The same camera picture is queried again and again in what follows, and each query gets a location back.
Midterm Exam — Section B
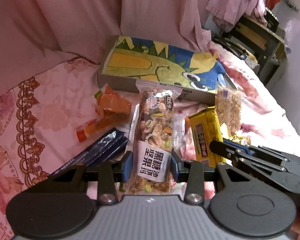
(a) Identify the mixed nut bar packet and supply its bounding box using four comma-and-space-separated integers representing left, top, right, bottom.
129, 79, 182, 194

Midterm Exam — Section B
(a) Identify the yellow snack bar packet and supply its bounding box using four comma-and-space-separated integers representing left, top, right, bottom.
189, 106, 225, 167

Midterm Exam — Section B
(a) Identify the dark dried fruit packet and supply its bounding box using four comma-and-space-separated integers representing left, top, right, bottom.
173, 113, 192, 157

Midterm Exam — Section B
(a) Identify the gold foil candy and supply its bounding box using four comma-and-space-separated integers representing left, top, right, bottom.
220, 123, 251, 146

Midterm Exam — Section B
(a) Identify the dark blue long box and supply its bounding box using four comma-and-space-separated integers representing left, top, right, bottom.
50, 128, 128, 177

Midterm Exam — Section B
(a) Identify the clear puffed rice packet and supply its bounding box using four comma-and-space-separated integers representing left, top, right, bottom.
215, 87, 242, 134

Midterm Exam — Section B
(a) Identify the orange snack packet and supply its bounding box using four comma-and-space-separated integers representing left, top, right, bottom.
76, 84, 132, 142

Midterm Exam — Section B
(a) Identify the cardboard box with dinosaur towel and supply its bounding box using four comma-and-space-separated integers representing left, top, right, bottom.
96, 36, 236, 105

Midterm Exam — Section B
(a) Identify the floral pink bed sheet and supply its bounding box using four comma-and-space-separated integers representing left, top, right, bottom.
0, 43, 300, 239

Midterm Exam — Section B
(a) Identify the dark wooden side table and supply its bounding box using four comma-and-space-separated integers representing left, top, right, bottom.
212, 9, 285, 85

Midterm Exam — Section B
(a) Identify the tied mauve curtain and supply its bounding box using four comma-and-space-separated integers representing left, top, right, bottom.
206, 0, 267, 32

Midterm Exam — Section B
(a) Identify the pink curtain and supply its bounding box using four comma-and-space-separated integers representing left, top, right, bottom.
0, 0, 207, 96

